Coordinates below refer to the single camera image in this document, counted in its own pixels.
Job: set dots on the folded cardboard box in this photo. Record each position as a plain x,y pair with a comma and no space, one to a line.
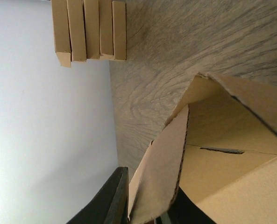
91,13
61,32
119,30
106,30
77,30

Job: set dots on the brown cardboard box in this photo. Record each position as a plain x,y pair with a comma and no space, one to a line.
219,146

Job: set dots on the bottom folded cardboard box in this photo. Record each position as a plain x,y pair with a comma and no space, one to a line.
119,30

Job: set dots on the top folded cardboard box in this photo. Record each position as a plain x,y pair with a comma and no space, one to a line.
61,32

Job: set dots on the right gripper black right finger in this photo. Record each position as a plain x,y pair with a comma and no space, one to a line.
184,211

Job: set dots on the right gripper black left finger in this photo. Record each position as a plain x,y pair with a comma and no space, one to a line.
110,204

